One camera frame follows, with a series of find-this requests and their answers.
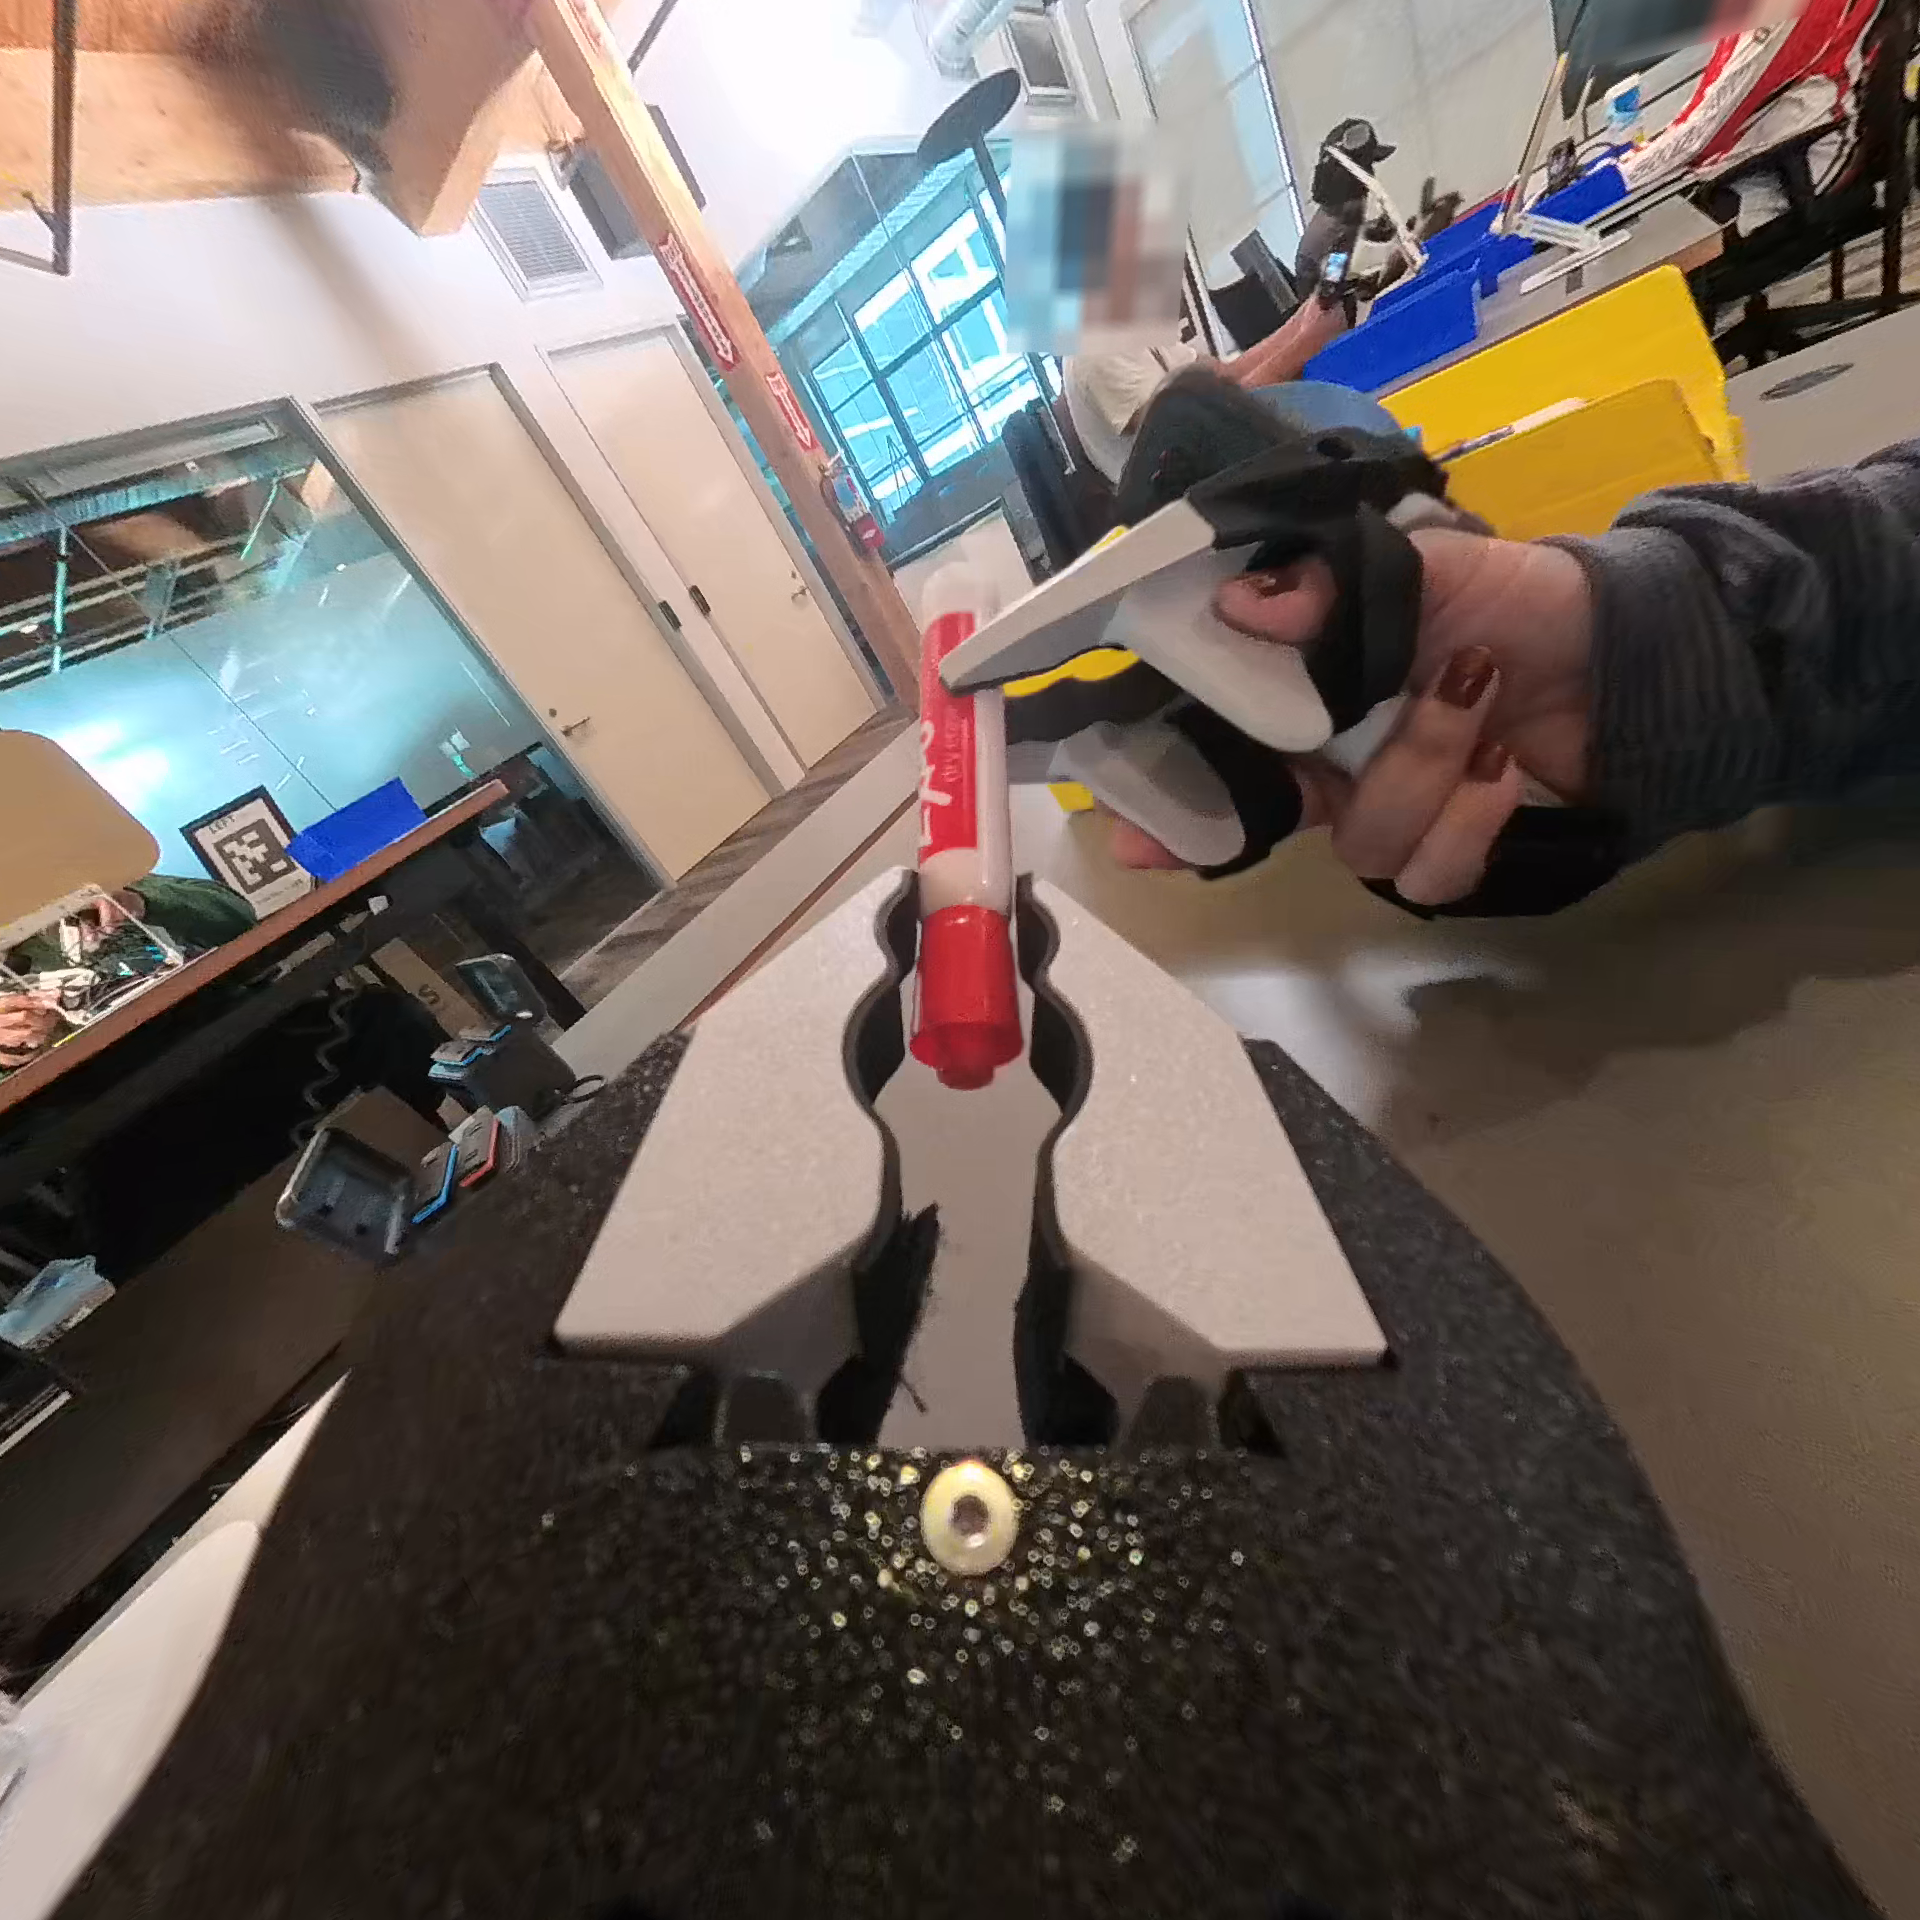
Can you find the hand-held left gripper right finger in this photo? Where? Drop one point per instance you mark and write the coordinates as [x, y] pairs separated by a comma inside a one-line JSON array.
[[1213, 1202]]

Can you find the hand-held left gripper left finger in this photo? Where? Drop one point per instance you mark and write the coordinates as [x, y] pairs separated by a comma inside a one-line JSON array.
[[720, 1186]]

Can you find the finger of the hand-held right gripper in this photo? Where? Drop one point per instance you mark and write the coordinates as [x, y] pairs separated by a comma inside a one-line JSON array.
[[1109, 593], [1170, 803]]

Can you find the red marker pen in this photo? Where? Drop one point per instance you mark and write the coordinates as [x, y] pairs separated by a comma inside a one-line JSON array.
[[962, 841]]

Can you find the yellow plastic bin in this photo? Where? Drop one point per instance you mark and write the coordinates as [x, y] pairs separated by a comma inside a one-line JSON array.
[[1575, 375]]

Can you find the person's right hand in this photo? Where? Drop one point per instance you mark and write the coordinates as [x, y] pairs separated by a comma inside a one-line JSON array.
[[1500, 645]]

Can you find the blue masking tape roll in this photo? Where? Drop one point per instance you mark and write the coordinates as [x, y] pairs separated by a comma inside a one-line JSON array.
[[1320, 405]]

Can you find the black office chair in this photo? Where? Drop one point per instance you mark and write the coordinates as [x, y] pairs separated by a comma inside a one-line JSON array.
[[1049, 481]]

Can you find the blue plastic bin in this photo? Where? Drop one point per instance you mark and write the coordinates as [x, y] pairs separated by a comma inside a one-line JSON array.
[[1424, 307], [360, 826]]

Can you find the small black device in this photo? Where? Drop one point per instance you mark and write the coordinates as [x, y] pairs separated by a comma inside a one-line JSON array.
[[511, 1051]]

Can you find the red fire extinguisher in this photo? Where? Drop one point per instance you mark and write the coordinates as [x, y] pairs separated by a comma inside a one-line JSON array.
[[856, 511]]

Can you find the cardboard box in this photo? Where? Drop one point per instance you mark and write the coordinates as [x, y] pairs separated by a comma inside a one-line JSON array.
[[427, 983]]

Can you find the black charger case with display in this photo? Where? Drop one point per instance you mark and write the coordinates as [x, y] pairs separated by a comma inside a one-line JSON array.
[[346, 1194]]

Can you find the white door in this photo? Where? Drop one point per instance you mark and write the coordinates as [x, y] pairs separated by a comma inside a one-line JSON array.
[[720, 557], [555, 630]]

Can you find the black disc on pole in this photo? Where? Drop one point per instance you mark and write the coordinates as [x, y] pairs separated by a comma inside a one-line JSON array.
[[968, 114]]

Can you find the wood edged desk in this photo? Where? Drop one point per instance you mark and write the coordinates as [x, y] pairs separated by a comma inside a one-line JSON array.
[[465, 810]]

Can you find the black white marker sign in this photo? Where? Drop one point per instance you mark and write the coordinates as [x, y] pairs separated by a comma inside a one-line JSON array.
[[247, 854]]

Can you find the red white cloth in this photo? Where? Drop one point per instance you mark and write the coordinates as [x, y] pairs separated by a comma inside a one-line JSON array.
[[1785, 76]]

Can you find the wooden post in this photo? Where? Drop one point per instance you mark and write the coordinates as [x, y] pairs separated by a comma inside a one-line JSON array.
[[720, 346]]

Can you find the black wall speaker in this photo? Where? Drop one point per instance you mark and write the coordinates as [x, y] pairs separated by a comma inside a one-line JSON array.
[[628, 182]]

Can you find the wall vent grille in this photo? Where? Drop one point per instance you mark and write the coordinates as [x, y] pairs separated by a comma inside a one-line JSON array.
[[536, 236]]

